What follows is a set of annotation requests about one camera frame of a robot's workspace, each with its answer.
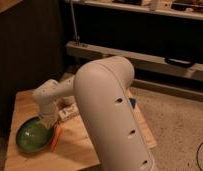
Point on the upper cluttered shelf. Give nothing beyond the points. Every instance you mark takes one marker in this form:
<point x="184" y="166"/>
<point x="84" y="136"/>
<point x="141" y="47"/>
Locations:
<point x="152" y="8"/>

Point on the orange carrot toy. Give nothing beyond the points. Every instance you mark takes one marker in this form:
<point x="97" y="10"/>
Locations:
<point x="56" y="136"/>

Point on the vertical metal pole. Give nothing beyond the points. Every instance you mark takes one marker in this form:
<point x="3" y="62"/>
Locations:
<point x="74" y="23"/>

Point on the black handle on rail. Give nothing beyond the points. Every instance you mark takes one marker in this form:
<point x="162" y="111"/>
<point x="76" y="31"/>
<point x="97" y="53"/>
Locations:
<point x="179" y="64"/>

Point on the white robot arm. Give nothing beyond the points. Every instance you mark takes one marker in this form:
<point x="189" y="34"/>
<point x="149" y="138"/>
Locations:
<point x="100" y="91"/>

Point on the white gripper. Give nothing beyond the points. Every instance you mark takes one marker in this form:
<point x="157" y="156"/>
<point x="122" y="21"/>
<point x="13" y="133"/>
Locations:
<point x="48" y="120"/>

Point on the metal shelf rail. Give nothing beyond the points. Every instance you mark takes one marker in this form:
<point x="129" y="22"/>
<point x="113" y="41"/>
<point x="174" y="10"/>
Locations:
<point x="148" y="63"/>

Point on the green ceramic bowl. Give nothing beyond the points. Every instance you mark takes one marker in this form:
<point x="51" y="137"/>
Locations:
<point x="32" y="136"/>

